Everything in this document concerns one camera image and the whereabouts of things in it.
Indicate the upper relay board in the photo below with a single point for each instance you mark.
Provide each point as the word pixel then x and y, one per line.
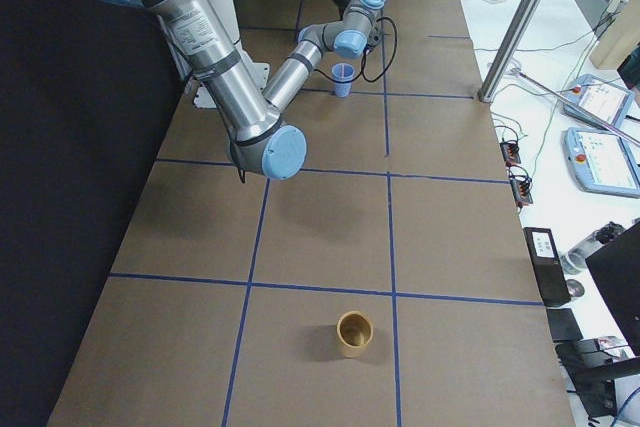
pixel 510 152

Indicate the black box with labels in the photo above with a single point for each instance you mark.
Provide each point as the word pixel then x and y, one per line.
pixel 546 266

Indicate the bamboo wooden cup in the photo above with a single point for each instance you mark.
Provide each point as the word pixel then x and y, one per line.
pixel 354 333

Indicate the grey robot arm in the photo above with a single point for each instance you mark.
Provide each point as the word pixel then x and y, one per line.
pixel 349 37
pixel 259 140

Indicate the relay board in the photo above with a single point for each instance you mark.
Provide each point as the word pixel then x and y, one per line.
pixel 510 152
pixel 521 186

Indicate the black monitor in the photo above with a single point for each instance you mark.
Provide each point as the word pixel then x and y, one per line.
pixel 615 271

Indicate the lower relay board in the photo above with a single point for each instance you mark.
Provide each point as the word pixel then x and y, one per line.
pixel 521 186

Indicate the long metal rod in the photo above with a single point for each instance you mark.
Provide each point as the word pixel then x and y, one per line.
pixel 600 122

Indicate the aluminium frame post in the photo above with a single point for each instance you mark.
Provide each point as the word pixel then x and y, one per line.
pixel 508 46

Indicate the lower teach pendant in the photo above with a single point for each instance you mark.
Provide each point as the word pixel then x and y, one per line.
pixel 601 162

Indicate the teach pendant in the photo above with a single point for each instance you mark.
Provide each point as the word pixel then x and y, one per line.
pixel 601 162
pixel 604 99

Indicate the upper teach pendant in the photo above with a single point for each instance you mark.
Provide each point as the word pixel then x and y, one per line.
pixel 604 99

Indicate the blue ribbed plastic cup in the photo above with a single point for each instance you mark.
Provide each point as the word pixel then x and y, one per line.
pixel 342 75

